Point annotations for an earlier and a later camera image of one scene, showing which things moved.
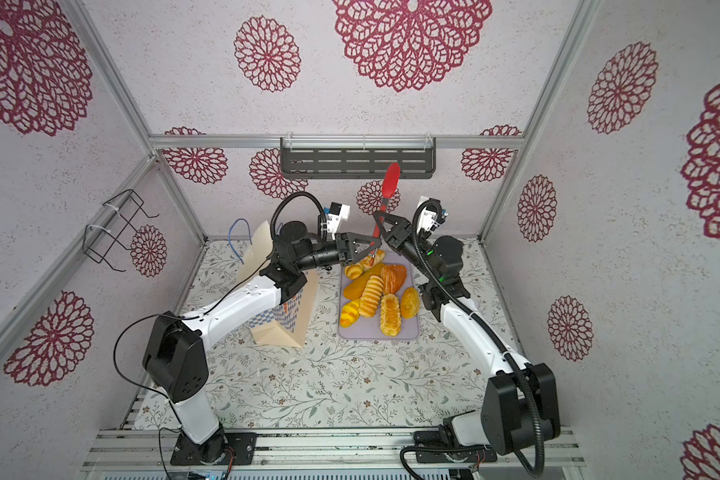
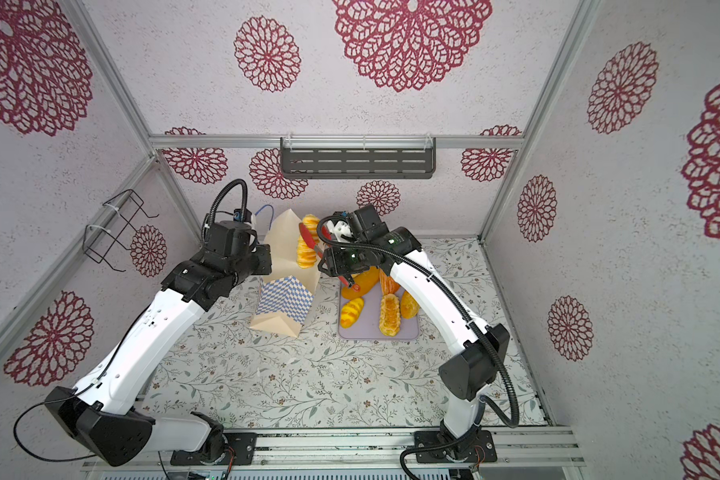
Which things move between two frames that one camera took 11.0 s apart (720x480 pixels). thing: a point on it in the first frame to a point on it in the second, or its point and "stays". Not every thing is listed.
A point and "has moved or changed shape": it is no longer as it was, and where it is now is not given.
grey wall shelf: (357, 157) stays
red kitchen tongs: (390, 183) has moved or changed shape
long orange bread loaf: (355, 287) stays
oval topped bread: (390, 314) stays
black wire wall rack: (112, 226) stays
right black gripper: (400, 243) to (336, 262)
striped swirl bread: (370, 298) has moved or changed shape
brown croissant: (393, 276) stays
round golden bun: (410, 302) stays
